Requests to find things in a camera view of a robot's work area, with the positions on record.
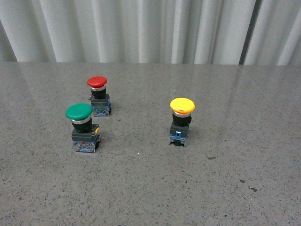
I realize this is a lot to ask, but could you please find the green mushroom push button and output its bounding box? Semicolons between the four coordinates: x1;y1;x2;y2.
65;103;100;153

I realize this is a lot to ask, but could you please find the white pleated curtain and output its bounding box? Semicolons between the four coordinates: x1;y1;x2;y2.
0;0;301;65

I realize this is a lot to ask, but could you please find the red mushroom push button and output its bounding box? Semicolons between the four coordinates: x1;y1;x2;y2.
87;76;111;117

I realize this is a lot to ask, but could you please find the yellow mushroom push button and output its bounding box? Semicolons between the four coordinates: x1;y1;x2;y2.
169;97;196;147

